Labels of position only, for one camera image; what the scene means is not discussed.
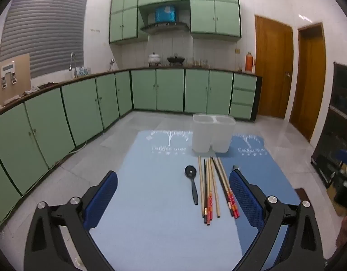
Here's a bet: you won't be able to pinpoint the white cable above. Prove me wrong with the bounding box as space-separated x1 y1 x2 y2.
68 143 87 155

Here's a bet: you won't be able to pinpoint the green upper wall cabinets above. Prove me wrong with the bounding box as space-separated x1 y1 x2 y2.
109 0 242 44

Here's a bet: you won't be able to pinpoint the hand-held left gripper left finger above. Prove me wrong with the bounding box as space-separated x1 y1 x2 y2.
24 171 119 271

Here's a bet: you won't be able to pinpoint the row of mixed chopsticks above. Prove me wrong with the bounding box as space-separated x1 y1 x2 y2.
198 155 240 226

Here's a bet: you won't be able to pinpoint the black glass-front cabinet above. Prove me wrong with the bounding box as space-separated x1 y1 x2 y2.
310 61 347 189

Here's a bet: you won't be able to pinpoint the white two-compartment utensil holder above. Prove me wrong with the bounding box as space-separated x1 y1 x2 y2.
192 113 236 153

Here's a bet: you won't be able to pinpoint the dark blue printed mat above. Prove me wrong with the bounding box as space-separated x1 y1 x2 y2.
219 135 302 271

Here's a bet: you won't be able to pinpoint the grey window blind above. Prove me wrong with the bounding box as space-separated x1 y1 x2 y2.
0 0 88 78

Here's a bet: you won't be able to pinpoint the green lower kitchen cabinets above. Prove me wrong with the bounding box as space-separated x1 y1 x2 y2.
0 68 259 226

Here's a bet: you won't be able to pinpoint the group of glass jars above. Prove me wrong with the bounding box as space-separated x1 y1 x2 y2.
186 58 211 68

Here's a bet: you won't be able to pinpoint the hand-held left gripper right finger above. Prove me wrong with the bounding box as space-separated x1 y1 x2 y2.
228 165 324 271

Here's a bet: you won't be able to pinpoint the green drawer stack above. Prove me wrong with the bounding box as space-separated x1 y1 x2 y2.
230 73 258 120

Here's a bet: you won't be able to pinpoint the black plastic spoon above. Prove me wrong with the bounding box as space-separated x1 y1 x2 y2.
185 165 199 205

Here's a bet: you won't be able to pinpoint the brown wooden door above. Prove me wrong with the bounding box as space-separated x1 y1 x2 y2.
289 22 327 143
254 15 294 119

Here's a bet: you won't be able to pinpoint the brown square pad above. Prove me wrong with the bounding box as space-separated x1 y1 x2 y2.
294 187 314 205

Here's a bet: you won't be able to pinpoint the white plastic bracket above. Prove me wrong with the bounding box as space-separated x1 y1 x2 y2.
1 64 17 89

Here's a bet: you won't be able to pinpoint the orange thermos flask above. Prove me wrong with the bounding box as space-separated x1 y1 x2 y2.
245 51 256 73

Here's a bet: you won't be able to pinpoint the metal kitchen faucet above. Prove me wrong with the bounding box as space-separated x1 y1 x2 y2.
69 52 78 78

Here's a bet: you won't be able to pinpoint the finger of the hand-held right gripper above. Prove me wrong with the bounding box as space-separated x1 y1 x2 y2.
335 150 347 166

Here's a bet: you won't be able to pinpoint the dark cloth pile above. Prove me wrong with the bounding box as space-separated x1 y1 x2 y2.
23 81 61 95

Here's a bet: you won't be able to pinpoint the black range hood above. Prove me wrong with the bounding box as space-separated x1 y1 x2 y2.
140 22 190 36

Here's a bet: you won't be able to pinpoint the cardboard sheet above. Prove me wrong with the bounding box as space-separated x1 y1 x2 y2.
0 53 31 108

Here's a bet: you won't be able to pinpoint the light blue printed mat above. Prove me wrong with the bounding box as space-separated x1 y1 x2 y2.
89 130 243 271

